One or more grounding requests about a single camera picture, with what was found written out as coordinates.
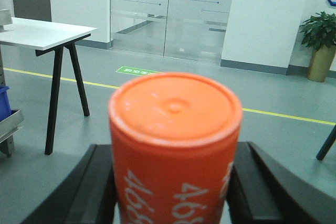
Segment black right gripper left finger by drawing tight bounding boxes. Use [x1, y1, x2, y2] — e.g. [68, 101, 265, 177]
[23, 144, 117, 223]

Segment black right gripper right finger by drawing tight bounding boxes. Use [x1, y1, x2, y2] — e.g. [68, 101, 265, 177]
[226, 142, 335, 223]

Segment orange cylindrical capacitor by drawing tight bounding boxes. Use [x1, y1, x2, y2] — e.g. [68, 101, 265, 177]
[108, 72, 243, 223]

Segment blue plastic bin left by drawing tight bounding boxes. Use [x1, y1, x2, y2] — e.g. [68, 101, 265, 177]
[0, 86, 12, 121]

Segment green floor sign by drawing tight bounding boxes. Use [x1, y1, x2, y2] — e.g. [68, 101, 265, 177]
[116, 66, 159, 76]

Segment white table black legs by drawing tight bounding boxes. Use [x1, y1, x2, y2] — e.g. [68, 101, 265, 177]
[1, 17, 96, 155]

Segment potted green plant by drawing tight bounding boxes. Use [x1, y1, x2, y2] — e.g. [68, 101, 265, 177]
[300, 11, 335, 82]

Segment frosted glass door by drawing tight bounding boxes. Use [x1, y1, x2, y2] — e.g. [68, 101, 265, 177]
[110, 0, 232, 65]

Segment stainless steel shelf rail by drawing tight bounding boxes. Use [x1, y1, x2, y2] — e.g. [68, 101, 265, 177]
[1, 110, 24, 157]

